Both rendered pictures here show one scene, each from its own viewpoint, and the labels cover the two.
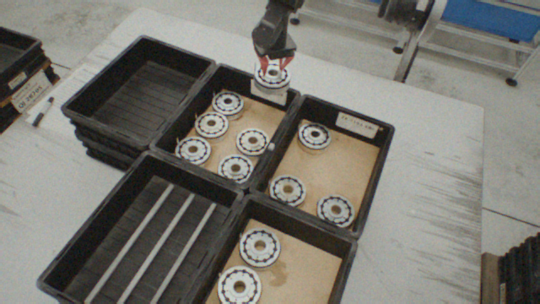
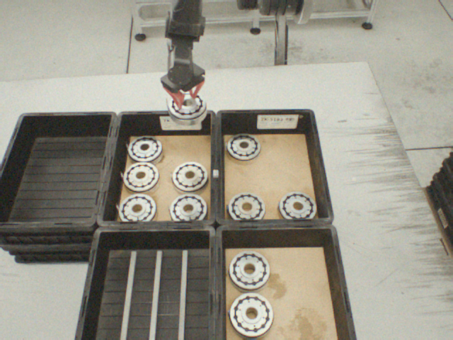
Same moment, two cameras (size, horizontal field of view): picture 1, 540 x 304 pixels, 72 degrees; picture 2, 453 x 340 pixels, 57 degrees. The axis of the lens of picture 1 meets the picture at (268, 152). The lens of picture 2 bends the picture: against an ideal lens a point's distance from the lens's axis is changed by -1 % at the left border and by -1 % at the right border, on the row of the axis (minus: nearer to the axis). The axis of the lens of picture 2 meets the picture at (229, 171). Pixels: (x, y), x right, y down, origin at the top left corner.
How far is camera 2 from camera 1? 0.22 m
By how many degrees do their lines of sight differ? 12
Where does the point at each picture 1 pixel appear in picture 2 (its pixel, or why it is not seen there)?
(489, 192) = not seen: hidden behind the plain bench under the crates
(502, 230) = (417, 163)
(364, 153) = (293, 144)
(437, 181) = (361, 144)
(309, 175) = (256, 185)
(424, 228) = (369, 189)
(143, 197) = (112, 275)
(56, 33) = not seen: outside the picture
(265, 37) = (182, 74)
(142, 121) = (66, 202)
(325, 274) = (316, 266)
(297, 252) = (282, 258)
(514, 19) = not seen: outside the picture
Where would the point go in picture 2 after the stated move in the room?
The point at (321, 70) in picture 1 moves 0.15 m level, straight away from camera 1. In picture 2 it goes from (209, 80) to (204, 57)
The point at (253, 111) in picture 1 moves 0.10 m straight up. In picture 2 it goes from (173, 147) to (169, 125)
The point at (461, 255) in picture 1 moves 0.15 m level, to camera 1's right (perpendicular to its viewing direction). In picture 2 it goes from (408, 198) to (446, 185)
